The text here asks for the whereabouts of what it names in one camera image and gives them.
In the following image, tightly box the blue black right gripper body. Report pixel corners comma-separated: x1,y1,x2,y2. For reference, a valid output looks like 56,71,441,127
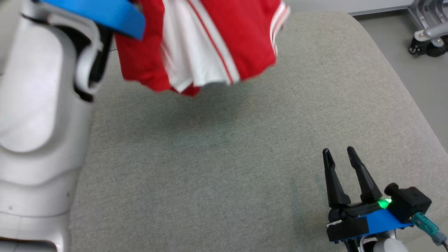
326,199,414,244

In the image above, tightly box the grey fabric sofa cushion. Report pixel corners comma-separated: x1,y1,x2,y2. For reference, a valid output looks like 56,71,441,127
68,10,448,252

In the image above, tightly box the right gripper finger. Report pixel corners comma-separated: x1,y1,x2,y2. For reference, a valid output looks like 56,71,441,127
347,146,383,203
323,148,351,208

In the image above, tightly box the red white Bulls jersey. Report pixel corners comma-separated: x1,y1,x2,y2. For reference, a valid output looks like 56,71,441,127
114,0,291,97

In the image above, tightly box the teal plug right camera cable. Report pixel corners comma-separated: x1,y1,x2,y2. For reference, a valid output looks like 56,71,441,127
411,212,448,247

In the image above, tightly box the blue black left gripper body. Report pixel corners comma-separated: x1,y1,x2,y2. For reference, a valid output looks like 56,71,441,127
35,0,146,40

